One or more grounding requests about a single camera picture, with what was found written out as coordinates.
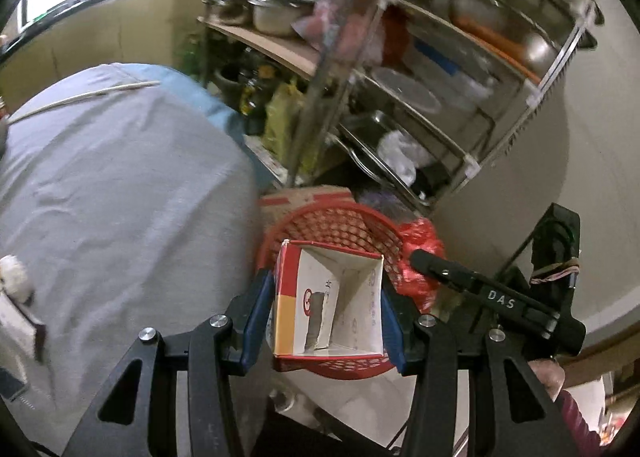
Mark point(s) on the long white stick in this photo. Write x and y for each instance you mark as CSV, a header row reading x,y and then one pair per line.
x,y
17,118

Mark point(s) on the steel pot on shelf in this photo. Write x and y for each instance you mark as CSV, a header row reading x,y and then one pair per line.
x,y
276,17

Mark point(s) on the grey tablecloth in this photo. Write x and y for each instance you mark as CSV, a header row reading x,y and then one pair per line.
x,y
131,210

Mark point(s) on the red yellow carton box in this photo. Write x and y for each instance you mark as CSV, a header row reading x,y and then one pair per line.
x,y
327,315

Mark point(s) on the maroon sleeved forearm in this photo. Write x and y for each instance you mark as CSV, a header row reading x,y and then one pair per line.
x,y
552,377

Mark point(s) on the metal kitchen rack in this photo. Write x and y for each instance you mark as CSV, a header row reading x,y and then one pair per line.
x,y
462,77

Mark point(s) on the yellow plastic bag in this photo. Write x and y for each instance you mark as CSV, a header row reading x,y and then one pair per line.
x,y
283,112

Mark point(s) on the yellow kitchen cabinets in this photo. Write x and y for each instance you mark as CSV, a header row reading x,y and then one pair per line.
x,y
148,31

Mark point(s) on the red plastic mesh basket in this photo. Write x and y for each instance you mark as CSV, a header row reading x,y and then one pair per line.
x,y
343,224

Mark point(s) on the blue toothpaste box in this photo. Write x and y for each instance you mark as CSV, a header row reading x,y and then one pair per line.
x,y
10,386

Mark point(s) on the white crumpled tissue ball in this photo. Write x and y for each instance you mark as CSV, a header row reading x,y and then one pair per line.
x,y
14,279

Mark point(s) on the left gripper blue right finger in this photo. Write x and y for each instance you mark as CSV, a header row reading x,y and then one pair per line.
x,y
393,325

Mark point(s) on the red plastic wrapper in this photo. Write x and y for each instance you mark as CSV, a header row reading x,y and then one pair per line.
x,y
419,243

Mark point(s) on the white plastic bag in rack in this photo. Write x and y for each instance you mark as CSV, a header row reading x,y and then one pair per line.
x,y
404,155

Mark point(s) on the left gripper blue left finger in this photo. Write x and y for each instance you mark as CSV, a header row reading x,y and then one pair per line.
x,y
256,311

